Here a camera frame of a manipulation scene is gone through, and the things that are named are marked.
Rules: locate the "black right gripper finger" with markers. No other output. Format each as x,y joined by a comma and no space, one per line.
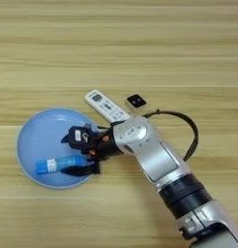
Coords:
79,170
66,139

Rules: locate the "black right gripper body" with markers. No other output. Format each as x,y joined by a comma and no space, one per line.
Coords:
106,145

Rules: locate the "blue glue stick tube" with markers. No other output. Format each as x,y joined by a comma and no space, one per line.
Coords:
46,165

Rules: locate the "white remote control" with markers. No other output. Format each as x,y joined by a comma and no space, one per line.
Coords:
106,105

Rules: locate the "small black square cube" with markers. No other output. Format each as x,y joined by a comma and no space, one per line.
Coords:
136,101

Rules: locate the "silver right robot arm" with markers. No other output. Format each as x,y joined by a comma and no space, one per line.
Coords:
163,158

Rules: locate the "black box with white label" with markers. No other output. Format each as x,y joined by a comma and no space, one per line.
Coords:
79,137

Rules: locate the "thin black sliver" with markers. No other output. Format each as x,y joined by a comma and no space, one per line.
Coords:
102,127

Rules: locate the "round blue plate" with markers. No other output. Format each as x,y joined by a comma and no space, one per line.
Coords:
40,135

